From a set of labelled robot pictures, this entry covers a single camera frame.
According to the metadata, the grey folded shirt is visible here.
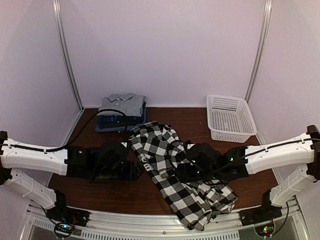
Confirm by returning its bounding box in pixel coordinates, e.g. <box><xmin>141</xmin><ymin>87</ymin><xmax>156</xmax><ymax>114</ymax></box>
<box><xmin>98</xmin><ymin>93</ymin><xmax>146</xmax><ymax>117</ymax></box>

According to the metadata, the aluminium frame post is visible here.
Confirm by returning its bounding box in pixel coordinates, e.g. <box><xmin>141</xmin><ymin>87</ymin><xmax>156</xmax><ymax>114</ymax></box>
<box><xmin>245</xmin><ymin>0</ymin><xmax>273</xmax><ymax>103</ymax></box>
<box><xmin>52</xmin><ymin>0</ymin><xmax>84</xmax><ymax>111</ymax></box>

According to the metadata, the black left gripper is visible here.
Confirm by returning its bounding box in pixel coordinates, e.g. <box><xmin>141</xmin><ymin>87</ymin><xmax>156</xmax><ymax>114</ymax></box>
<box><xmin>93</xmin><ymin>161</ymin><xmax>144</xmax><ymax>182</ymax></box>

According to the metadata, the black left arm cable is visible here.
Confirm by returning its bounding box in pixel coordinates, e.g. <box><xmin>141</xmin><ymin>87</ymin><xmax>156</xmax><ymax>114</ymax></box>
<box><xmin>0</xmin><ymin>107</ymin><xmax>128</xmax><ymax>153</ymax></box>

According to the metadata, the right aluminium frame post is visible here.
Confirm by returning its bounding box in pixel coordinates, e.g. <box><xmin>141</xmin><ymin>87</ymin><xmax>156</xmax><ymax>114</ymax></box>
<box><xmin>245</xmin><ymin>0</ymin><xmax>273</xmax><ymax>103</ymax></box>

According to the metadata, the left circuit board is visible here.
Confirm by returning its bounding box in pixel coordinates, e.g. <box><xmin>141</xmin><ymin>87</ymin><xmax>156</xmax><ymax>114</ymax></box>
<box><xmin>53</xmin><ymin>222</ymin><xmax>75</xmax><ymax>238</ymax></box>

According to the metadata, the dark folded shirt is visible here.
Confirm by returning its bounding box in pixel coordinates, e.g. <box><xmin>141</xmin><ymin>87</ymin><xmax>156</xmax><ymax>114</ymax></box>
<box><xmin>97</xmin><ymin>121</ymin><xmax>145</xmax><ymax>128</ymax></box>

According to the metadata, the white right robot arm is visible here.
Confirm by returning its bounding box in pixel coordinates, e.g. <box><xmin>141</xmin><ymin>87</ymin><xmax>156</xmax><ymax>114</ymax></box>
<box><xmin>175</xmin><ymin>125</ymin><xmax>320</xmax><ymax>221</ymax></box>

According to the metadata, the black white plaid shirt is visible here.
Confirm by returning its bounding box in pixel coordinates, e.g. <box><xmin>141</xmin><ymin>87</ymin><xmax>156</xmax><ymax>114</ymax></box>
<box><xmin>128</xmin><ymin>121</ymin><xmax>238</xmax><ymax>231</ymax></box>

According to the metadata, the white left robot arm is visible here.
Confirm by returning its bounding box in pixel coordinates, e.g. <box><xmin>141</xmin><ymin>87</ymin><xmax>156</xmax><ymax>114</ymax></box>
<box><xmin>0</xmin><ymin>131</ymin><xmax>143</xmax><ymax>227</ymax></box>

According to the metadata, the left aluminium frame post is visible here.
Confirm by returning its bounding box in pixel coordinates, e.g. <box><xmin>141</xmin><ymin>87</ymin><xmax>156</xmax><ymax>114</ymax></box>
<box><xmin>52</xmin><ymin>0</ymin><xmax>84</xmax><ymax>111</ymax></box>

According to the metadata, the blue white checked folded shirt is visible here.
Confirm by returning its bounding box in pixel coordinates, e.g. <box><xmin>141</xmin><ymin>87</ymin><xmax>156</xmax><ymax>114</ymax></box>
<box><xmin>95</xmin><ymin>124</ymin><xmax>135</xmax><ymax>133</ymax></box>

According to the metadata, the aluminium front rail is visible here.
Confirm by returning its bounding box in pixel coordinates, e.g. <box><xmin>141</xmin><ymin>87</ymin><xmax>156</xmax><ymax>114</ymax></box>
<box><xmin>24</xmin><ymin>197</ymin><xmax>305</xmax><ymax>240</ymax></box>

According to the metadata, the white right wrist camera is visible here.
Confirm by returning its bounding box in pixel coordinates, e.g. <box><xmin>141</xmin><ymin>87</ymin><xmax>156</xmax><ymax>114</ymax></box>
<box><xmin>185</xmin><ymin>141</ymin><xmax>195</xmax><ymax>149</ymax></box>

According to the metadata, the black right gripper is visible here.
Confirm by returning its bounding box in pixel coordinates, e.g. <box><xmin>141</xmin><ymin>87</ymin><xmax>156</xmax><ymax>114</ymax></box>
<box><xmin>174</xmin><ymin>162</ymin><xmax>222</xmax><ymax>184</ymax></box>

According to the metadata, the circuit board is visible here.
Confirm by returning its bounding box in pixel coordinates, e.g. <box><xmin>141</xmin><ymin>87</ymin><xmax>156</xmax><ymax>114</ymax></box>
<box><xmin>254</xmin><ymin>223</ymin><xmax>275</xmax><ymax>238</ymax></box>
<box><xmin>53</xmin><ymin>222</ymin><xmax>75</xmax><ymax>238</ymax></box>

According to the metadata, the white plastic laundry basket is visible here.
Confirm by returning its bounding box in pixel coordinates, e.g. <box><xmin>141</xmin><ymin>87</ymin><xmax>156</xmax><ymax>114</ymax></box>
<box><xmin>206</xmin><ymin>94</ymin><xmax>257</xmax><ymax>143</ymax></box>

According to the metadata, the right circuit board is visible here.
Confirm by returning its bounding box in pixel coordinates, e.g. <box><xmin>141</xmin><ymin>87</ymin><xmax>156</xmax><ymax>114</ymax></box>
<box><xmin>254</xmin><ymin>223</ymin><xmax>275</xmax><ymax>238</ymax></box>

